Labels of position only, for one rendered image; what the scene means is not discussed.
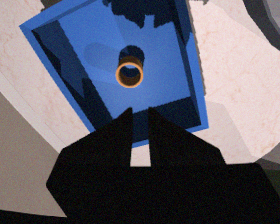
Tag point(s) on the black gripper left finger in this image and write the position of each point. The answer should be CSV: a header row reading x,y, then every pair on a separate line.
x,y
111,144

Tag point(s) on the bronze bushing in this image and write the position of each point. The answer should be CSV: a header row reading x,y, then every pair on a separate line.
x,y
129,82

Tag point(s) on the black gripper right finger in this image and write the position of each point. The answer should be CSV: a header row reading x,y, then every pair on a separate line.
x,y
176,146

